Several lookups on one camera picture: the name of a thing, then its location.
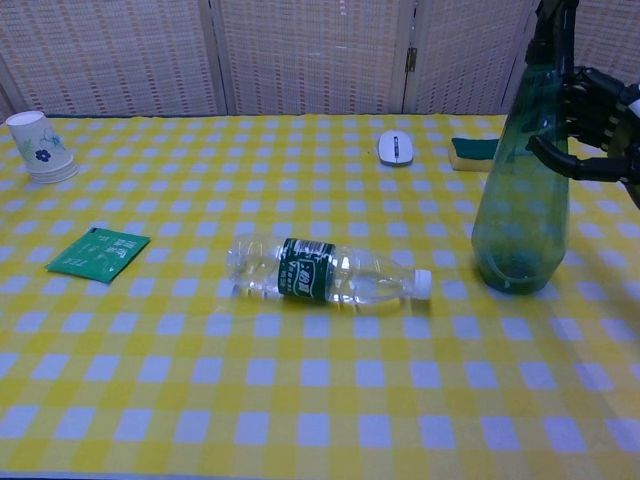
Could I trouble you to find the woven folding screen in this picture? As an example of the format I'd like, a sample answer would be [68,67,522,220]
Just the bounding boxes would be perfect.
[0,0,640,119]

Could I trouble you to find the green tea sachet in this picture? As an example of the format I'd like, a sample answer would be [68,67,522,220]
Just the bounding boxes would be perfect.
[45,227,152,285]

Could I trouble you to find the yellow checkered tablecloth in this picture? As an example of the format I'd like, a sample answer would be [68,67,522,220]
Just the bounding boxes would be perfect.
[0,113,640,480]

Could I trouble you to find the stacked white paper cups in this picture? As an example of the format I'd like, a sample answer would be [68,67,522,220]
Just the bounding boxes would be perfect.
[5,110,80,183]

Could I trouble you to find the white computer mouse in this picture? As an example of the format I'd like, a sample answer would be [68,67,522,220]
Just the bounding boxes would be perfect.
[377,130,416,167]

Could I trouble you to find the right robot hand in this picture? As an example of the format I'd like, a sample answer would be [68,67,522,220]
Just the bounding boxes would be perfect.
[524,64,640,209]

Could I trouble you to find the clear plastic water bottle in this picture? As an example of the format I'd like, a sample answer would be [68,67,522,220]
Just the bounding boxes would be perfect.
[227,232,433,307]

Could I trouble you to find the green spray bottle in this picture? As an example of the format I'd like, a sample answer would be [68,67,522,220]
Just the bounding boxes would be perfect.
[471,0,581,295]

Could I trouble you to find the green and yellow sponge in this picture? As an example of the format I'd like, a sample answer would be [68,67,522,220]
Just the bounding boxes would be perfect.
[450,137,501,172]

